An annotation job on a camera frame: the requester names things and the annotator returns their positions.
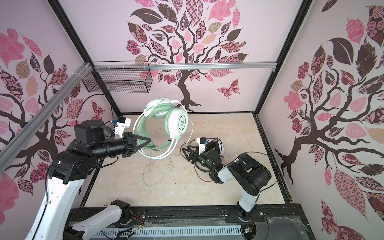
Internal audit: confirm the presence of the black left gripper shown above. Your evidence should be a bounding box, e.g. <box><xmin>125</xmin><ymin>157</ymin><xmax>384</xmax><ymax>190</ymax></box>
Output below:
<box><xmin>91</xmin><ymin>131</ymin><xmax>151</xmax><ymax>160</ymax></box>

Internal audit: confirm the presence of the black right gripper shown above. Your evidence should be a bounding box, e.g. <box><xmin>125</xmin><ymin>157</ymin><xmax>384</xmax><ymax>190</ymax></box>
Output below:
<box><xmin>183</xmin><ymin>145</ymin><xmax>216</xmax><ymax>173</ymax></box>

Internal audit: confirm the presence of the mint green over-ear headphones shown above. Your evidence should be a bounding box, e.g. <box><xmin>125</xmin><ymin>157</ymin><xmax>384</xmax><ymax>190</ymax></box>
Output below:
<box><xmin>133</xmin><ymin>98</ymin><xmax>189</xmax><ymax>160</ymax></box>

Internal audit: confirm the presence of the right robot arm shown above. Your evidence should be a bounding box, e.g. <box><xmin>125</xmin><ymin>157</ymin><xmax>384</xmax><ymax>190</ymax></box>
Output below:
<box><xmin>182</xmin><ymin>146</ymin><xmax>272</xmax><ymax>222</ymax></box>

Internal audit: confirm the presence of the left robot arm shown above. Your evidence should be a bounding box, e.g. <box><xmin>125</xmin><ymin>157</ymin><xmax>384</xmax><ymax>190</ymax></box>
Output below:
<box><xmin>26</xmin><ymin>120</ymin><xmax>151</xmax><ymax>240</ymax></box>

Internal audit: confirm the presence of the white black over-ear headphones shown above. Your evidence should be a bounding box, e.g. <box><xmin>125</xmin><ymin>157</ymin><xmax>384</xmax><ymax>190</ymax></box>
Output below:
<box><xmin>195</xmin><ymin>139</ymin><xmax>224</xmax><ymax>174</ymax></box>

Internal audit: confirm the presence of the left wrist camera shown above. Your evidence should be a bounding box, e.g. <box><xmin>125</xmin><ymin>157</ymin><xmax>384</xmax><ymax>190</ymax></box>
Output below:
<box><xmin>113</xmin><ymin>117</ymin><xmax>132</xmax><ymax>139</ymax></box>

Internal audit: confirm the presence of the red headphone cable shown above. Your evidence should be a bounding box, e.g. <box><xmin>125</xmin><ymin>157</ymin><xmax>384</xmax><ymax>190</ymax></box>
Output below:
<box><xmin>179</xmin><ymin>137</ymin><xmax>223</xmax><ymax>183</ymax></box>

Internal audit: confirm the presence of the black wire basket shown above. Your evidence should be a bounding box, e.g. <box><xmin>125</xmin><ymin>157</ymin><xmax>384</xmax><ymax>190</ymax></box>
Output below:
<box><xmin>82</xmin><ymin>60</ymin><xmax>153</xmax><ymax>94</ymax></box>

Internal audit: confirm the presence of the white slotted cable duct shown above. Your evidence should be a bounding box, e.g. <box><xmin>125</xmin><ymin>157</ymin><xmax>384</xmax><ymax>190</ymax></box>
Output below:
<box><xmin>92</xmin><ymin>226</ymin><xmax>244</xmax><ymax>240</ymax></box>

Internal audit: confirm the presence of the aluminium rail back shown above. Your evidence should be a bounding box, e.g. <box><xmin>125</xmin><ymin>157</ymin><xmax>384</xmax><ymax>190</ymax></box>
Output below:
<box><xmin>93</xmin><ymin>62</ymin><xmax>277</xmax><ymax>71</ymax></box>

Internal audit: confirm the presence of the aluminium rail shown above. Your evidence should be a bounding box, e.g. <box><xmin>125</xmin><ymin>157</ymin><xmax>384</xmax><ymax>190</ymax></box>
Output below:
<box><xmin>93</xmin><ymin>62</ymin><xmax>277</xmax><ymax>71</ymax></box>
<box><xmin>1</xmin><ymin>63</ymin><xmax>92</xmax><ymax>173</ymax></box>

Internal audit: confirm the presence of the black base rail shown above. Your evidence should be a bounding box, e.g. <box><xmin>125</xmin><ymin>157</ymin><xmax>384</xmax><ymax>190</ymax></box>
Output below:
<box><xmin>65</xmin><ymin>203</ymin><xmax>316</xmax><ymax>240</ymax></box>

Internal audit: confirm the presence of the aluminium rail left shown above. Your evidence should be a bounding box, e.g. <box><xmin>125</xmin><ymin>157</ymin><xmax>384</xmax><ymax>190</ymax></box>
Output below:
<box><xmin>1</xmin><ymin>63</ymin><xmax>92</xmax><ymax>173</ymax></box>

